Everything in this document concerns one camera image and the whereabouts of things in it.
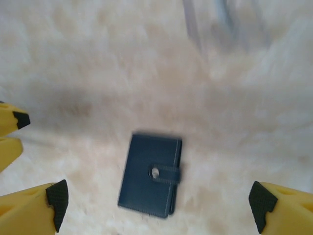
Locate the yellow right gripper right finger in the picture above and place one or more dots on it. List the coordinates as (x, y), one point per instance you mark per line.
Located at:
(291, 210)

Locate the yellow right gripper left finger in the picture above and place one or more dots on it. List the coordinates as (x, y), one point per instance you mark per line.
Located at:
(24, 210)

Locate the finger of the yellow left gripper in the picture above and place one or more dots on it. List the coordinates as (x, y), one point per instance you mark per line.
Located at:
(9, 154)
(9, 120)

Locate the blue leather card holder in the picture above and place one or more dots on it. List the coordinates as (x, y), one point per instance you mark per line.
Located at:
(141, 176)

